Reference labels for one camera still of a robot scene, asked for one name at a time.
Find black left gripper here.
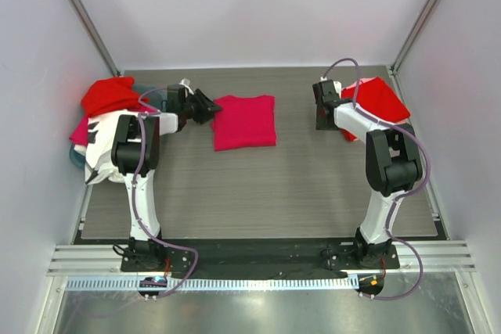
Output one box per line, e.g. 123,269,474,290
182,89,222,124

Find magenta pink t shirt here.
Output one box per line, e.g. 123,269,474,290
211,95,277,152

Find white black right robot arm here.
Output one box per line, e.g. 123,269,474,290
312,80,423,268

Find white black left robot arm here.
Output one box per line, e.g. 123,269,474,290
110,79,222,271

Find teal laundry basket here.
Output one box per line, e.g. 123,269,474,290
69,91,166,170

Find folded red t shirt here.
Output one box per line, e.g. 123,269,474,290
341,77,410,142

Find red t shirt in basket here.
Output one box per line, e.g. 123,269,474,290
81,77,141,118

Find white black printed t shirt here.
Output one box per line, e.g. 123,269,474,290
85,110,138,185

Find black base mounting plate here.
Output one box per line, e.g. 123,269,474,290
112,238,400,280

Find right aluminium frame post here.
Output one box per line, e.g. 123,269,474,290
391,0,465,74

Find aluminium frame post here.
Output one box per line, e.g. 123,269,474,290
391,0,465,74
67,0,121,77

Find slotted white cable duct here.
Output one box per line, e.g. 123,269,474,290
66,275,359,292

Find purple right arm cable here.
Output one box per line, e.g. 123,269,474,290
320,57,434,302

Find aluminium front rail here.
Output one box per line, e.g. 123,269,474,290
48,240,476,275

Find left aluminium frame post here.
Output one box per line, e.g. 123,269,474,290
67,0,121,77

